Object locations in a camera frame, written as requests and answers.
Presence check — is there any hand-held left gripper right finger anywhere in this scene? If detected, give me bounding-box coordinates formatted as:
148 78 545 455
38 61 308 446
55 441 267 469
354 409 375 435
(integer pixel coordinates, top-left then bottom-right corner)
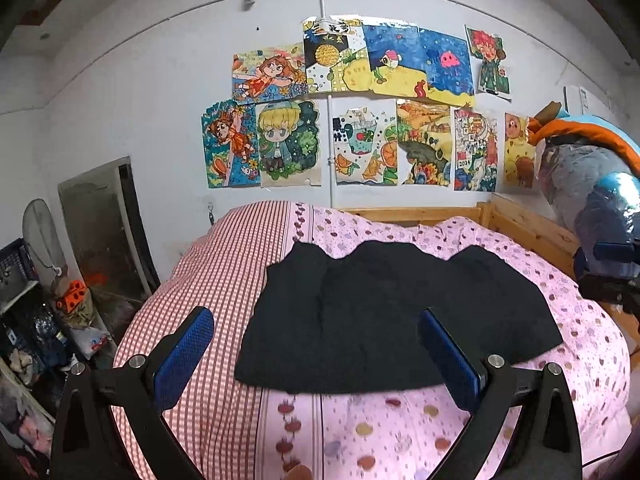
418 307 583 480

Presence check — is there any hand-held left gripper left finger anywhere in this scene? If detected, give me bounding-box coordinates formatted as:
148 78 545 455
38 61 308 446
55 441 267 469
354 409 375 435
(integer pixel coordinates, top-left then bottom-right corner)
50 306 216 480

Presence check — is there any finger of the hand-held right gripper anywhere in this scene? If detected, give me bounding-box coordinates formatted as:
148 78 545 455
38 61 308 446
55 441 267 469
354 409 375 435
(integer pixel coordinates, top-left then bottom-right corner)
592 242 640 263
577 274 640 315

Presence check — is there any black padded jacket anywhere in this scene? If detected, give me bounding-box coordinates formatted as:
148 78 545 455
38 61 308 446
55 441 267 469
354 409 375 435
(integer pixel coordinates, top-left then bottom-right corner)
234 241 563 395

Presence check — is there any plastic-wrapped grey bedding bundle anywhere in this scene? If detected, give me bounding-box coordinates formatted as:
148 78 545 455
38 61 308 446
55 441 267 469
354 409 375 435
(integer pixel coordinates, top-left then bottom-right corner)
537 142 640 281

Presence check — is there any pink patterned quilt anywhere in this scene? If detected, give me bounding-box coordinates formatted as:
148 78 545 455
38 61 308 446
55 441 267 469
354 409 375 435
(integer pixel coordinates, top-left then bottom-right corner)
112 200 632 480

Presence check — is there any white plastic bag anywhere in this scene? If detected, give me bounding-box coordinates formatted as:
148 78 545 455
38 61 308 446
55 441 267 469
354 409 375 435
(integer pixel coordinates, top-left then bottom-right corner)
67 317 118 361

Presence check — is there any orange cloth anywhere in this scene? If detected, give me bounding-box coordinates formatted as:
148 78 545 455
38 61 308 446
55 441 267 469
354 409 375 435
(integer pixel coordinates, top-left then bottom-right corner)
527 102 640 177

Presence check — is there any orange spotted toy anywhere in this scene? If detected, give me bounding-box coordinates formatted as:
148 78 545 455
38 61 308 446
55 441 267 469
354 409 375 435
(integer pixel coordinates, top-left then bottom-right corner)
55 280 87 312

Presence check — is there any yellow bear drawing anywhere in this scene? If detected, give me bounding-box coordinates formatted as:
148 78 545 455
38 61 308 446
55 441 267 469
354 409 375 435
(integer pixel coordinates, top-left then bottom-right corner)
502 112 537 189

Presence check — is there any cluttered storage shelf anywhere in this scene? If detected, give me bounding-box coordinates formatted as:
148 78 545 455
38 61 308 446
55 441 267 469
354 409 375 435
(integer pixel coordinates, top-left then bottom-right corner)
0 280 66 480

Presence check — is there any colourful town drawing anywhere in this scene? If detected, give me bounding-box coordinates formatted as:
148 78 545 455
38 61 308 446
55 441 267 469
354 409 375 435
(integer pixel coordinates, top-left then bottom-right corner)
451 107 501 192

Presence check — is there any white round fan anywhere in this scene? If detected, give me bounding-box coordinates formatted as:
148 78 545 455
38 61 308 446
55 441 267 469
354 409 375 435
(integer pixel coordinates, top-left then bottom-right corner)
22 199 69 286

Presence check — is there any blue plastic crate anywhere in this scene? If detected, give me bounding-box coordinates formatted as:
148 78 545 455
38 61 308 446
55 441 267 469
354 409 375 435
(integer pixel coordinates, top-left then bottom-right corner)
0 237 40 308

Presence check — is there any orange-haired girl drawing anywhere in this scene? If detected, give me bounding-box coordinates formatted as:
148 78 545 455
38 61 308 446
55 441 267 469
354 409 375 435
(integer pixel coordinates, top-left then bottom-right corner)
201 100 261 189

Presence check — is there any orange landscape drawing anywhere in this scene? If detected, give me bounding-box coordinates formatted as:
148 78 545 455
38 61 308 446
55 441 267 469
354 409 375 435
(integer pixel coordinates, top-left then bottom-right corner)
396 100 453 187

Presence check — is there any red-haired figure drawing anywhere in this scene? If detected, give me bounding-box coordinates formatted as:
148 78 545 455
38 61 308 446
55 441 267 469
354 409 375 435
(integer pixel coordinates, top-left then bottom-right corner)
465 25 513 101

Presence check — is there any drink cup and oranges drawing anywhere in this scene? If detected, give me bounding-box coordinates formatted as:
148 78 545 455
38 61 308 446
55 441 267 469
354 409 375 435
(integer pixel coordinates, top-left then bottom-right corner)
332 100 399 186

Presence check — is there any blond child drawing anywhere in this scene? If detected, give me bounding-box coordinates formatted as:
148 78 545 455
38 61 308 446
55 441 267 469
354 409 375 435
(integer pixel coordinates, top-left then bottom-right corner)
256 99 322 187

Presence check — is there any pink jellyfish drawing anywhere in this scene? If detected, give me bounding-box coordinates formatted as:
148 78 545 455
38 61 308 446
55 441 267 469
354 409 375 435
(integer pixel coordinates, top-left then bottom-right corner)
417 27 475 107

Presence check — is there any flying girl drawing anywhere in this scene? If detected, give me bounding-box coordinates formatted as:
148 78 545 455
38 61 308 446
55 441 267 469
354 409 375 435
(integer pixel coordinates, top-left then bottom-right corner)
231 46 307 105

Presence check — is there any blue and yellow fish drawing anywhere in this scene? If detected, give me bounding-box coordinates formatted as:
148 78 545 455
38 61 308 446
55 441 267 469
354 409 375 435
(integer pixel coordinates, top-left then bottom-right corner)
362 24 426 97

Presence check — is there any yellow moon drawing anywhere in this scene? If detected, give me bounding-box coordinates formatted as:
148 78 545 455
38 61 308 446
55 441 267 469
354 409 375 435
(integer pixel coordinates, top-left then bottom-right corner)
302 17 371 95

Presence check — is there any wooden bed frame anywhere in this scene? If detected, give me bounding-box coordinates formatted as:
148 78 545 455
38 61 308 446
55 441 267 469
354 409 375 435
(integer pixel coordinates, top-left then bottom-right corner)
340 195 640 321

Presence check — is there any dark wall mirror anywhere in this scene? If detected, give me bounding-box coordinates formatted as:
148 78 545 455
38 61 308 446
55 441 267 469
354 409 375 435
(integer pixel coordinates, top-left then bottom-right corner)
57 156 161 306

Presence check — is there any white wall paper note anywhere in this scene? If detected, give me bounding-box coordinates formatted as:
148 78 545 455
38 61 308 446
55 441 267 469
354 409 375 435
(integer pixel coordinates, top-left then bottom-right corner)
564 85 592 117

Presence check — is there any group of children's wall drawings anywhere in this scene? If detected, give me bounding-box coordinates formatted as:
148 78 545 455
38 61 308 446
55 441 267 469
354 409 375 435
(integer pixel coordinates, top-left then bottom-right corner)
242 0 338 211

